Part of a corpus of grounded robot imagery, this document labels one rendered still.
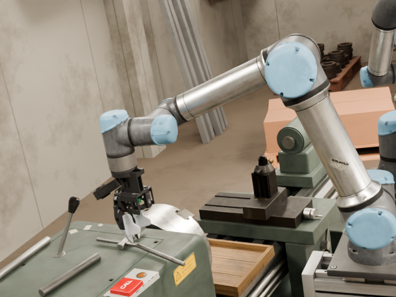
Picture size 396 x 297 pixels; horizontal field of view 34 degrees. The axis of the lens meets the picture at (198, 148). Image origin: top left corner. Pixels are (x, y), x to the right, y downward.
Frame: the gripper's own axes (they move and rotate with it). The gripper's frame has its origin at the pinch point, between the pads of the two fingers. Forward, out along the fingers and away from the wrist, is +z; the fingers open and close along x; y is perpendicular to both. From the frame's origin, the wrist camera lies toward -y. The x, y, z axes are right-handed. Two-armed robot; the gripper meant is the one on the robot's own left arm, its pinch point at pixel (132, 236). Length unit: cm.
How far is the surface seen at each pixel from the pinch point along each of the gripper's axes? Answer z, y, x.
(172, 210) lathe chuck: 6.7, -6.8, 29.3
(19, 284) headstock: 4.1, -20.2, -24.4
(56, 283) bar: 2.6, -7.8, -23.1
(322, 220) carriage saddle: 37, 18, 90
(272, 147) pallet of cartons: 111, -131, 356
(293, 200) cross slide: 33, 4, 96
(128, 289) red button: 2.9, 12.3, -19.7
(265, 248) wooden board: 40, 3, 69
